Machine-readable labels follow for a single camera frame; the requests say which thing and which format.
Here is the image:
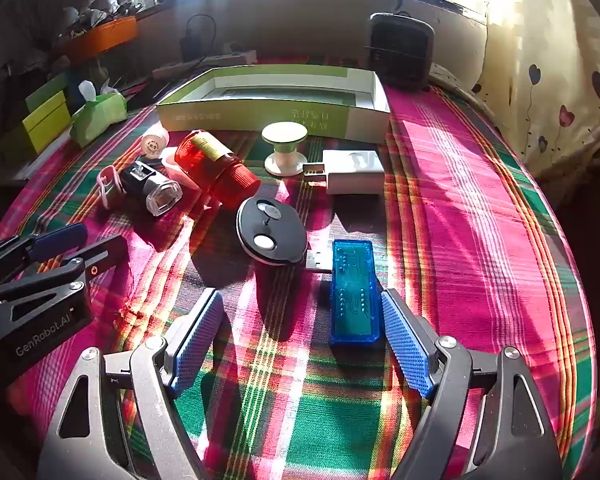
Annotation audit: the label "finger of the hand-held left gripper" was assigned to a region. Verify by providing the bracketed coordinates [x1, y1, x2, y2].
[0, 235, 129, 321]
[0, 223, 88, 286]

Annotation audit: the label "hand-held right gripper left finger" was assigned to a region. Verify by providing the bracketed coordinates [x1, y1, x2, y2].
[36, 289, 226, 480]

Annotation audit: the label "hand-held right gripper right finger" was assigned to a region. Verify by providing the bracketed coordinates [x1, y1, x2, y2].
[380, 287, 563, 480]

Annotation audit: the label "pink and white clip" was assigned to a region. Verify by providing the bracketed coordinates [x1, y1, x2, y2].
[96, 164, 126, 211]

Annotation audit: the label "blue transparent usb tester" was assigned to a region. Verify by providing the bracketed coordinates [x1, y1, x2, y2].
[306, 239, 383, 347]

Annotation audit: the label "small black flashlight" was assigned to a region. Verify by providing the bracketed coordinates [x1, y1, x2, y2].
[120, 157, 183, 218]

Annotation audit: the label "small white round container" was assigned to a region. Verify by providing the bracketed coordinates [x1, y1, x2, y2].
[141, 127, 171, 160]

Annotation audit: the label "black oval device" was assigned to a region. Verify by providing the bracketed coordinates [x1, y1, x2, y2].
[236, 196, 309, 266]

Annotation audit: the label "red plastic bottle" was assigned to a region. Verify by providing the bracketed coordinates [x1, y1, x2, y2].
[174, 130, 262, 209]

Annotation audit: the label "white usb charger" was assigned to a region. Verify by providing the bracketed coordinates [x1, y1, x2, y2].
[302, 149, 385, 196]

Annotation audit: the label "green and white spool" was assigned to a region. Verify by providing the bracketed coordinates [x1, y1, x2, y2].
[261, 122, 309, 177]

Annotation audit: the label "green and white cardboard box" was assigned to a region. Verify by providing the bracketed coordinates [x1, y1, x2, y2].
[155, 65, 392, 143]

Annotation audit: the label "yellow-green box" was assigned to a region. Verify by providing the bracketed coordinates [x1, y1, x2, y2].
[22, 92, 73, 153]

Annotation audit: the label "green tissue pack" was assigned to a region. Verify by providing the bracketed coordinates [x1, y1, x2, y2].
[69, 80, 128, 148]

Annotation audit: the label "dark green box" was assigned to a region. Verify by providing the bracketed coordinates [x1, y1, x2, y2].
[25, 72, 71, 111]

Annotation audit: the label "orange plastic bin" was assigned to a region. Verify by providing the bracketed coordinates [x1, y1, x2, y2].
[62, 16, 138, 63]

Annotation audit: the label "orange tray with clutter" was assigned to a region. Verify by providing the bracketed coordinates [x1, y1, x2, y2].
[55, 0, 141, 36]

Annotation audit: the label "white power strip blue sockets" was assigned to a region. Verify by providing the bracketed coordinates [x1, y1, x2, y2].
[200, 50, 258, 66]

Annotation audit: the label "small dark grey heater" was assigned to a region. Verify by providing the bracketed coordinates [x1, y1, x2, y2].
[367, 11, 435, 92]

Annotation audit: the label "cream curtain with hearts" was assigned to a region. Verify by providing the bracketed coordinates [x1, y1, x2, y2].
[472, 0, 600, 186]

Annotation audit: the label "black adapter cable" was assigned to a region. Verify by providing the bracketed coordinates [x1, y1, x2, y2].
[182, 13, 217, 61]

